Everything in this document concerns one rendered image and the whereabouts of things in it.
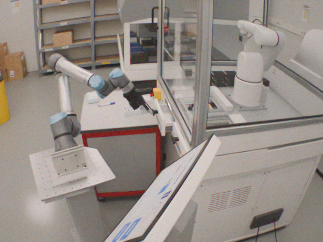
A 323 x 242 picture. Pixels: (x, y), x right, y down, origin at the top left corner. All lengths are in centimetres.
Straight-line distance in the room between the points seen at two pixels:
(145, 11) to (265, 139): 149
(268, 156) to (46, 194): 120
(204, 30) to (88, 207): 122
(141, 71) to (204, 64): 144
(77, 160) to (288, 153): 118
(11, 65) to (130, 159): 433
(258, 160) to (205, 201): 37
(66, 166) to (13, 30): 493
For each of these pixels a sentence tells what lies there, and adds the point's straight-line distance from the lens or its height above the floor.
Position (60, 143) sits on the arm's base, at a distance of 148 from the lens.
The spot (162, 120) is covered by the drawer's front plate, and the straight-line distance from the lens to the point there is 160.
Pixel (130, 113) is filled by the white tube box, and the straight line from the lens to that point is 199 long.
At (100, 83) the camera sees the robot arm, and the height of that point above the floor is 119.
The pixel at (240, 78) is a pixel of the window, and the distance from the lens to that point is 118.
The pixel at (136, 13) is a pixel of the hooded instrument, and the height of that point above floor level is 145.
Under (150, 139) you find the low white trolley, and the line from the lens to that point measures 197.
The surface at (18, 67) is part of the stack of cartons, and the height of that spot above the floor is 27.
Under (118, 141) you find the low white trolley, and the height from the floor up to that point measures 63.
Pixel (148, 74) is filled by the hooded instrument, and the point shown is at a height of 86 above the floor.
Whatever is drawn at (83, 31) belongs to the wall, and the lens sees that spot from 579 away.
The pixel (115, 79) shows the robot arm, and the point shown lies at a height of 115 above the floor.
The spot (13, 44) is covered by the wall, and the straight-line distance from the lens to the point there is 620.
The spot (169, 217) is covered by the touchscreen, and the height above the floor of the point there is 118.
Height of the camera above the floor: 171
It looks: 30 degrees down
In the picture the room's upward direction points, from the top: 1 degrees clockwise
